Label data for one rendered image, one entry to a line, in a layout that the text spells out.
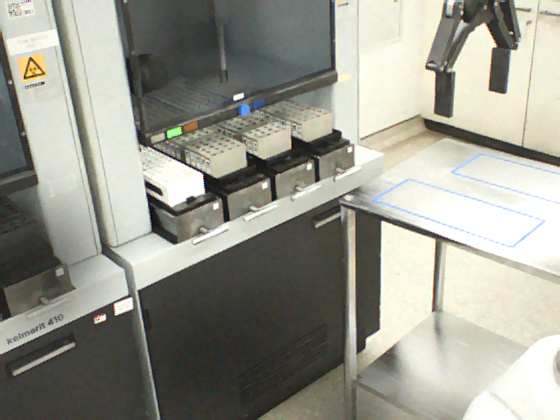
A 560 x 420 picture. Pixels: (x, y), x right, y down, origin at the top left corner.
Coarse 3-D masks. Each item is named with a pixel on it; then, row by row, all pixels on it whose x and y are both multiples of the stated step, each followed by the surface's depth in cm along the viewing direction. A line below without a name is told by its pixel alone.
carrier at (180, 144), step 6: (204, 132) 192; (210, 132) 192; (186, 138) 189; (192, 138) 189; (198, 138) 189; (204, 138) 191; (180, 144) 186; (186, 144) 187; (180, 150) 187; (180, 156) 187; (186, 162) 189
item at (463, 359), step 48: (384, 192) 168; (432, 192) 167; (480, 192) 166; (528, 192) 164; (480, 240) 147; (528, 240) 146; (432, 336) 206; (480, 336) 205; (384, 384) 190; (432, 384) 189; (480, 384) 188
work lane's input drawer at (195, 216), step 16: (208, 192) 174; (160, 208) 171; (176, 208) 168; (192, 208) 169; (208, 208) 172; (160, 224) 173; (176, 224) 167; (192, 224) 170; (208, 224) 173; (192, 240) 167
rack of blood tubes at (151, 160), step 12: (144, 156) 184; (156, 156) 183; (144, 168) 177; (156, 168) 177; (168, 168) 176; (180, 168) 176; (144, 180) 183; (156, 180) 170; (168, 180) 171; (180, 180) 171; (192, 180) 170; (156, 192) 178; (168, 192) 167; (180, 192) 169; (192, 192) 171; (204, 192) 174; (168, 204) 169
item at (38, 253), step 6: (48, 246) 153; (30, 252) 153; (36, 252) 150; (42, 252) 151; (48, 252) 152; (18, 258) 150; (24, 258) 149; (30, 258) 149; (36, 258) 150; (0, 264) 149; (6, 264) 148; (12, 264) 147; (18, 264) 148; (0, 270) 146; (6, 270) 147
